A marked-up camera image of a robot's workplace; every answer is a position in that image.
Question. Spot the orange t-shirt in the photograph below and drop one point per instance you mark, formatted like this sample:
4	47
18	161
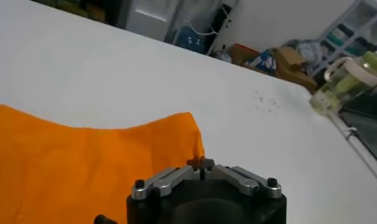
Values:
69	167

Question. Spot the blue water jug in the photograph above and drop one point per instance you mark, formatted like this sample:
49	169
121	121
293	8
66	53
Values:
189	41

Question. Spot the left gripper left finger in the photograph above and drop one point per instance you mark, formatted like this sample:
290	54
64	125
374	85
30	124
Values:
170	181

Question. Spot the small dark crumbs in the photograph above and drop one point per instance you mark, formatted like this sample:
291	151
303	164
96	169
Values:
269	105

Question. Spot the white storage shelf unit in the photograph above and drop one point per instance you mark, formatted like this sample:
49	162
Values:
358	18

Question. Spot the grey laptop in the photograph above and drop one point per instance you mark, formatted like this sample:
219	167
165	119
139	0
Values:
371	134

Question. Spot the open cardboard box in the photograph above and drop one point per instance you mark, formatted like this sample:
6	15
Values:
240	53

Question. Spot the green lid drinking bottle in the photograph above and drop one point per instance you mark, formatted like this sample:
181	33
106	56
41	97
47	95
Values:
343	85

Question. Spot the blue white bag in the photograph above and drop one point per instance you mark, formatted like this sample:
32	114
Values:
264	62

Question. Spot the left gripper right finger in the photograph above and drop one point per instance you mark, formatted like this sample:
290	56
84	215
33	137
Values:
243	182

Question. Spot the cardboard box with flap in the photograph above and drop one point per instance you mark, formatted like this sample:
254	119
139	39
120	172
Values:
290	58

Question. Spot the white table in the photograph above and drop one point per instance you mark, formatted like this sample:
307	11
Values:
145	76

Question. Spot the pile of clothes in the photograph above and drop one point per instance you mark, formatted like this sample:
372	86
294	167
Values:
310	51

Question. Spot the grey plastic bag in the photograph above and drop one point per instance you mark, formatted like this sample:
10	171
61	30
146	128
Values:
223	56

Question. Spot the white water dispenser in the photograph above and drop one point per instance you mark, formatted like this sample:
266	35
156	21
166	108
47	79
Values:
151	18

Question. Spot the white jug rack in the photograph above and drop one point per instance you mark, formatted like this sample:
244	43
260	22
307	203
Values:
213	48

